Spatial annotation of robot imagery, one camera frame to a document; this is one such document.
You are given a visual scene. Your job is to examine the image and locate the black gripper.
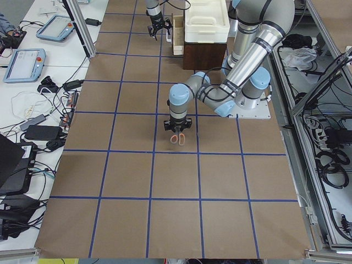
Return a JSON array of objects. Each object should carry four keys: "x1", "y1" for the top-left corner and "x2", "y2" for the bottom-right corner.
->
[
  {"x1": 147, "y1": 18, "x2": 172, "y2": 41},
  {"x1": 163, "y1": 118, "x2": 193, "y2": 132}
]

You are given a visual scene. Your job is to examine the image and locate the white drawer handle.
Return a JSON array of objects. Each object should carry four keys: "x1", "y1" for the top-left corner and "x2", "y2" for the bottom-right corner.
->
[{"x1": 166, "y1": 29, "x2": 172, "y2": 43}]

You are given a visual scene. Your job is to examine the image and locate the orange grey scissors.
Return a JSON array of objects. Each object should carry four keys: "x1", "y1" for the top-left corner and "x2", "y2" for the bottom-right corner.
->
[{"x1": 170, "y1": 127, "x2": 185, "y2": 146}]

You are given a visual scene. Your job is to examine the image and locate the brown wooden drawer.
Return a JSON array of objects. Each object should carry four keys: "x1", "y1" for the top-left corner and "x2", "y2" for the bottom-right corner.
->
[{"x1": 172, "y1": 15, "x2": 184, "y2": 56}]

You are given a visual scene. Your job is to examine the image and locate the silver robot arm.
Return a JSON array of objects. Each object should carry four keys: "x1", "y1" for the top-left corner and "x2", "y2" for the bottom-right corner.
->
[
  {"x1": 145, "y1": 0, "x2": 173, "y2": 41},
  {"x1": 164, "y1": 1, "x2": 295, "y2": 133}
]

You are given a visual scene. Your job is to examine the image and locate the dark brown wooden cabinet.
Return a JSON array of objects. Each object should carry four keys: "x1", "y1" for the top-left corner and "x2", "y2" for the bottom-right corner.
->
[{"x1": 183, "y1": 42, "x2": 227, "y2": 70}]

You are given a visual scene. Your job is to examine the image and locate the cream plastic tray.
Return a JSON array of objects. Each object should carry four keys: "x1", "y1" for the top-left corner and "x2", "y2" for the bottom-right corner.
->
[{"x1": 184, "y1": 0, "x2": 230, "y2": 43}]

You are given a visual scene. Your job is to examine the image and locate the upper blue teach pendant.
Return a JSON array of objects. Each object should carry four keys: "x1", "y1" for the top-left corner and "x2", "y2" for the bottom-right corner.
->
[{"x1": 36, "y1": 15, "x2": 74, "y2": 42}]

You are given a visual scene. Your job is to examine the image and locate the blue teach pendant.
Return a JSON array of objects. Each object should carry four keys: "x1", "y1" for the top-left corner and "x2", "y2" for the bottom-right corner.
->
[
  {"x1": 36, "y1": 15, "x2": 74, "y2": 42},
  {"x1": 3, "y1": 48, "x2": 46, "y2": 83}
]

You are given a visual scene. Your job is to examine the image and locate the white crumpled cloth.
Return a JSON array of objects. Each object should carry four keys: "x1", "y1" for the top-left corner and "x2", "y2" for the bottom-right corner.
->
[{"x1": 283, "y1": 48, "x2": 317, "y2": 71}]

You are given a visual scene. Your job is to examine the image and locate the lower blue teach pendant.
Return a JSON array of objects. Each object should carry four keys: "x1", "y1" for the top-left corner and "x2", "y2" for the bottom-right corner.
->
[{"x1": 3, "y1": 48, "x2": 46, "y2": 83}]

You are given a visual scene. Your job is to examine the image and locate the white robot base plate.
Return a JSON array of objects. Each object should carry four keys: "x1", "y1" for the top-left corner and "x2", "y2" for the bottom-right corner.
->
[{"x1": 229, "y1": 91, "x2": 271, "y2": 119}]

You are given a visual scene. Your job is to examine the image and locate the aluminium frame post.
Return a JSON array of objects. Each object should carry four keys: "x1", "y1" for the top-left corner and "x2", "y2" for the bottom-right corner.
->
[{"x1": 62, "y1": 0, "x2": 96, "y2": 59}]

